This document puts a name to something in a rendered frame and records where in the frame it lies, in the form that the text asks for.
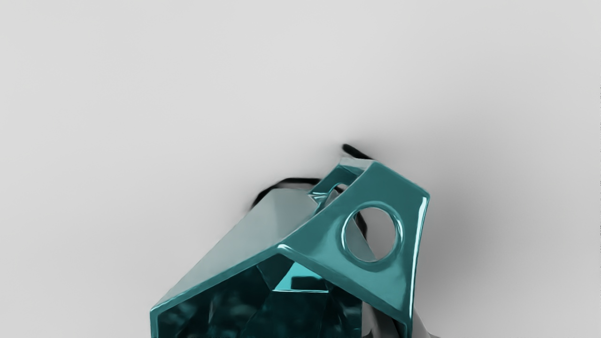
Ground teal faceted mug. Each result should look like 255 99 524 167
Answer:
150 157 431 338

